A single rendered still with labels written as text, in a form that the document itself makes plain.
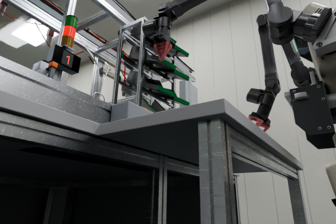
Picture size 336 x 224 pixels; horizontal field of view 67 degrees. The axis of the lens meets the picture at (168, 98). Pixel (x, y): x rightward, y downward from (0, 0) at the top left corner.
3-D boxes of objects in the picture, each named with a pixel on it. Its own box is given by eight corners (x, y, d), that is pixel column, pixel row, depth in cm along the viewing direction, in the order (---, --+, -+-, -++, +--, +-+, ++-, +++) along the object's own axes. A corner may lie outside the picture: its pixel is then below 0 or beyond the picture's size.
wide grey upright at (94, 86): (89, 179, 218) (107, 41, 271) (81, 178, 211) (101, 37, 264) (86, 179, 220) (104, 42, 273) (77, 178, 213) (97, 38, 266)
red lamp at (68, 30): (76, 39, 107) (78, 30, 109) (66, 33, 104) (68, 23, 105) (69, 43, 110) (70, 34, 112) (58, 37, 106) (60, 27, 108)
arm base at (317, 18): (331, 6, 73) (334, 28, 82) (303, 1, 78) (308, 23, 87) (315, 32, 73) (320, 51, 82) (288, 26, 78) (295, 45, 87)
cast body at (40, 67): (52, 81, 79) (56, 62, 82) (39, 76, 76) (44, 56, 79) (38, 88, 84) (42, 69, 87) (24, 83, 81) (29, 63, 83)
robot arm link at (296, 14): (307, 12, 80) (307, 25, 84) (277, 6, 86) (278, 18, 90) (291, 33, 78) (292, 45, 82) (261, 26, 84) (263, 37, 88)
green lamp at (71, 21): (78, 30, 109) (80, 20, 111) (68, 23, 105) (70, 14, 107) (70, 33, 112) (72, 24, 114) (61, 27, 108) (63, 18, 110)
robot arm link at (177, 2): (251, -41, 103) (255, -17, 111) (245, -46, 106) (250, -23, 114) (156, 11, 112) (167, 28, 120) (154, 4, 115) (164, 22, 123)
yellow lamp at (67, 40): (74, 50, 106) (76, 40, 107) (64, 44, 102) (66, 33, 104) (67, 53, 108) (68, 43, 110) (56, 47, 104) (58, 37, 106)
